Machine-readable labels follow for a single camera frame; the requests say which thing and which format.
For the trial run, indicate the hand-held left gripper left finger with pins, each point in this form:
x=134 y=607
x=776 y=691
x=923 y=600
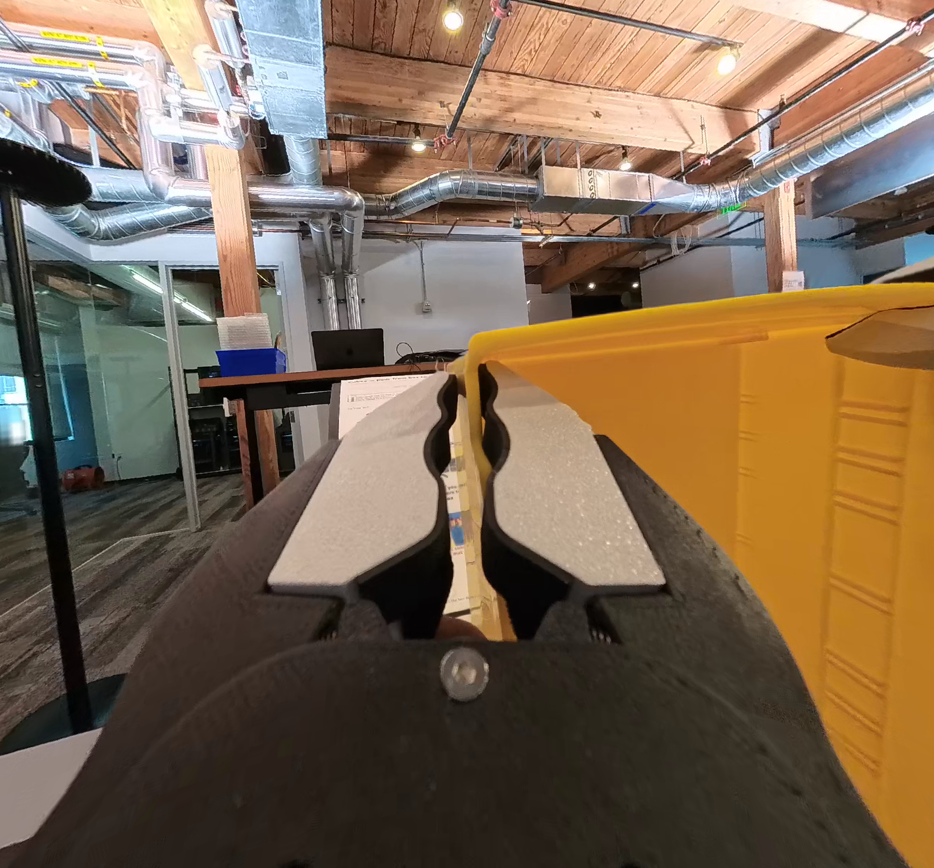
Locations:
x=365 y=503

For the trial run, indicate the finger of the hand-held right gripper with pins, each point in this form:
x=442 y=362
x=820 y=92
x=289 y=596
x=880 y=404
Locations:
x=890 y=343

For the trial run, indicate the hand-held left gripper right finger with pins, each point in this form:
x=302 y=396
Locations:
x=569 y=503

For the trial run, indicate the yellow plastic box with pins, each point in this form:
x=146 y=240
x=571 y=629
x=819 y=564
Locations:
x=657 y=408

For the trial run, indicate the printed instruction sheet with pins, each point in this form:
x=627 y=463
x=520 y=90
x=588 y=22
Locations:
x=379 y=401

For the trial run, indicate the white paper notice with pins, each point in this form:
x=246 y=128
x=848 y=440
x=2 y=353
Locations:
x=793 y=281

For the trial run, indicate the wood top standing desk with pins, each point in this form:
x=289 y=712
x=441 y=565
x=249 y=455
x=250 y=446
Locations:
x=292 y=394

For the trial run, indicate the black laptop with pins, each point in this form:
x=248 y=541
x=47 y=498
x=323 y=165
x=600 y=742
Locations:
x=348 y=348

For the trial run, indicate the black bag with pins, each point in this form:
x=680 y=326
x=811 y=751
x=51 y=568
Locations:
x=430 y=357

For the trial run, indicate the blue plastic crate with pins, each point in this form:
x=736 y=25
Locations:
x=252 y=363

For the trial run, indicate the bubble wrap roll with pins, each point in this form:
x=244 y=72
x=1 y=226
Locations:
x=241 y=332

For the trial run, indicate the red air blower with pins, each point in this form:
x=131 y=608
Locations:
x=80 y=480

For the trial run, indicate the silver round pipes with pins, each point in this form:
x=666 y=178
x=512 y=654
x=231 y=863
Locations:
x=292 y=197

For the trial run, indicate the black pole stand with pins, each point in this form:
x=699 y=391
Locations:
x=41 y=445

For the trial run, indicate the insulated white pipes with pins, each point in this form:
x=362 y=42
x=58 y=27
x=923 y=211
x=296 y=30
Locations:
x=157 y=117

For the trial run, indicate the black sprinkler pipe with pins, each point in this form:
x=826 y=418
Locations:
x=500 y=7

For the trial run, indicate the spiral metal duct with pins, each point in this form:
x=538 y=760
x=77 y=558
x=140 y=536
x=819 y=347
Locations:
x=839 y=137

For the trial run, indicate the wooden support post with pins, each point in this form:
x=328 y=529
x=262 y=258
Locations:
x=233 y=262

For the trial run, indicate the rectangular metal duct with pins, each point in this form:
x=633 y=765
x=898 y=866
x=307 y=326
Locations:
x=277 y=22

